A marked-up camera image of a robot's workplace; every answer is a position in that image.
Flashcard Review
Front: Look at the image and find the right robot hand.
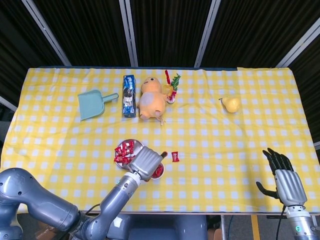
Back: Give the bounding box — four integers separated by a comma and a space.
256, 147, 308, 207

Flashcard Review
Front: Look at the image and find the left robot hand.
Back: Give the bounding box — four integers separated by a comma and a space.
127, 146, 168, 182

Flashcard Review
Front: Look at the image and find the white paper cup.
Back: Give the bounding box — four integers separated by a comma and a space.
149, 162, 166, 180

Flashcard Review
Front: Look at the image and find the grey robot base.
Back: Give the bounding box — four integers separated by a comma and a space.
107, 213, 208, 240

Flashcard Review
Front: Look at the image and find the round metal plate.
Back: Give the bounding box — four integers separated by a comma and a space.
115, 138, 145, 173

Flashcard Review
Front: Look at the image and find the orange plush toy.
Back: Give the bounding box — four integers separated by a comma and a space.
136, 76, 168, 126

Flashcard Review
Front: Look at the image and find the yellow white checked tablecloth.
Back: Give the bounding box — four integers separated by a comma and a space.
0, 66, 316, 215

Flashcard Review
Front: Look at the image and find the blue cookie package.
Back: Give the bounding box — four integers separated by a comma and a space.
121, 74, 138, 118

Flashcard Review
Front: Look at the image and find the colourful feather shuttlecock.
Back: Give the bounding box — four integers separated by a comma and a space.
162, 69, 181, 105

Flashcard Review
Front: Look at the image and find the metal table leg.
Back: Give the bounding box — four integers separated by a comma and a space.
219, 214, 227, 240

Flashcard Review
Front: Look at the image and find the teal plastic dustpan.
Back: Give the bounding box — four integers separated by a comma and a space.
77, 89, 120, 122

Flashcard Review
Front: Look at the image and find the yellow pear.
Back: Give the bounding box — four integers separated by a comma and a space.
218, 96, 241, 114

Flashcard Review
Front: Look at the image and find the black pleated curtain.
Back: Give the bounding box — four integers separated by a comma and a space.
289, 49, 320, 151
199, 0, 320, 68
0, 0, 66, 101
129, 0, 213, 68
32, 0, 133, 67

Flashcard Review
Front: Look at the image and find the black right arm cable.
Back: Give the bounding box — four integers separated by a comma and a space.
274, 206, 287, 240

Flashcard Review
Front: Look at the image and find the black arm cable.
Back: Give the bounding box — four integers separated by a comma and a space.
274, 206, 287, 240
84, 203, 101, 216

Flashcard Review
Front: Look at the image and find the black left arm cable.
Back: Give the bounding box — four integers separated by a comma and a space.
84, 203, 101, 216

